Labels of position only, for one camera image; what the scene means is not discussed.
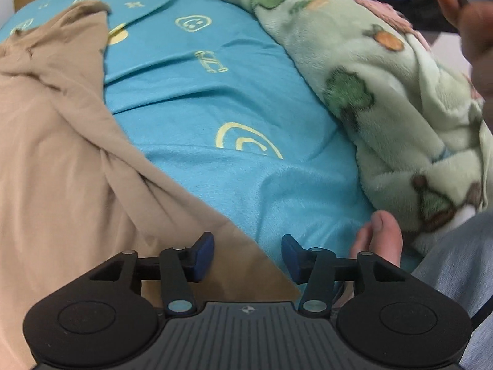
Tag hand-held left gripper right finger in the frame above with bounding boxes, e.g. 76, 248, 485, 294
281, 234, 404, 317

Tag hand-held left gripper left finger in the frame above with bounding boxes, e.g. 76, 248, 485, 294
89, 232, 215, 317

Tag tan printed shirt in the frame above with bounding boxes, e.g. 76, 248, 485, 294
0, 0, 303, 370

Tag person's right hand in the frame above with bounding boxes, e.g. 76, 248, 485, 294
434, 0, 493, 99

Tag person's bare foot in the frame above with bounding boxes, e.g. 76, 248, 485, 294
348, 210, 404, 271

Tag green printed fleece blanket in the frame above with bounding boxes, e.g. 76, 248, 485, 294
165, 0, 493, 257

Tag teal printed bed sheet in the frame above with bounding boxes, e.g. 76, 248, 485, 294
0, 0, 421, 290

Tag person's light blue pants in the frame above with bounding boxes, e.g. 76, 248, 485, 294
410, 207, 493, 370

